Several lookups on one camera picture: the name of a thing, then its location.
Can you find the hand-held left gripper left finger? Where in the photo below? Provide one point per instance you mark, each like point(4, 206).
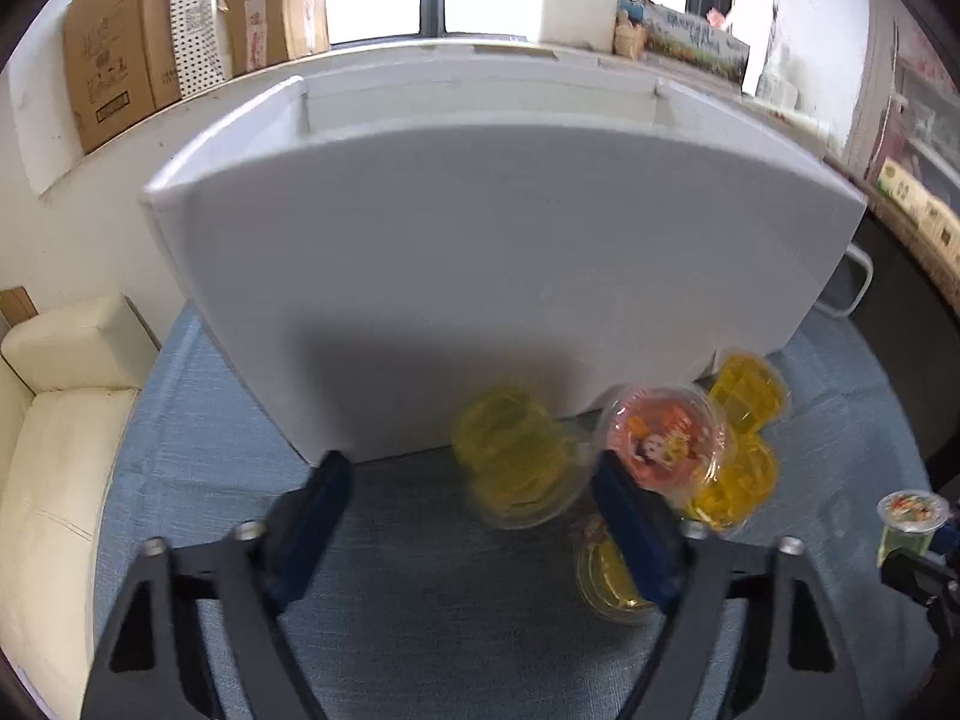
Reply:
point(315, 517)

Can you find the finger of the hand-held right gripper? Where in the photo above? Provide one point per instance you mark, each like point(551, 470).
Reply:
point(954, 526)
point(919, 574)

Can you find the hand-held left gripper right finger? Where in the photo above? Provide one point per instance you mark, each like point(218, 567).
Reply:
point(634, 532)

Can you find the green jelly cup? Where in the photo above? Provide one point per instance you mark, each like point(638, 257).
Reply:
point(909, 521)

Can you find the red jelly cup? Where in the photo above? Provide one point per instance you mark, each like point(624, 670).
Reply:
point(664, 442)

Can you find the yellow jelly cup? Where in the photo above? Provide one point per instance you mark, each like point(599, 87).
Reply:
point(735, 487)
point(746, 394)
point(517, 465)
point(611, 581)

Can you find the white cardboard box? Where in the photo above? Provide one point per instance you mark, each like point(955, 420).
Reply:
point(487, 262)

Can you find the blue tablecloth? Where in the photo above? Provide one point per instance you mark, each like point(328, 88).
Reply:
point(450, 615)

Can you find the cream leather sofa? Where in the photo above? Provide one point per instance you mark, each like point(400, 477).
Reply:
point(52, 465)

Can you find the stone side counter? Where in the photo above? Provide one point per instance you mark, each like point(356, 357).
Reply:
point(930, 259)

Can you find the beige printed carton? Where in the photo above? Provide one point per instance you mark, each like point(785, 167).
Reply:
point(919, 199)

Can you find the brown cardboard piece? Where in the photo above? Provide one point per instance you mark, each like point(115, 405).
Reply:
point(15, 307)

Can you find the clear storage drawers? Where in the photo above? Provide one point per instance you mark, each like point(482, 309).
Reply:
point(926, 112)

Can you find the small open cardboard box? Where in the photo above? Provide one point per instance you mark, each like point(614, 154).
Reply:
point(274, 26)

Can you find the printed tissue box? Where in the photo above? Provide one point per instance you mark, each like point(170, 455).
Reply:
point(697, 41)

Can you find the small brown basket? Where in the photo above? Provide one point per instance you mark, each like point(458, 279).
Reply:
point(631, 34)

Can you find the large brown cardboard box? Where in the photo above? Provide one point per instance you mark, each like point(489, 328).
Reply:
point(112, 60)

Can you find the white patterned paper bag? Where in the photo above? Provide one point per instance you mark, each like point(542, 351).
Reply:
point(196, 22)

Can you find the white foam box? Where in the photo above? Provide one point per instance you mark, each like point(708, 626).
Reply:
point(577, 11)

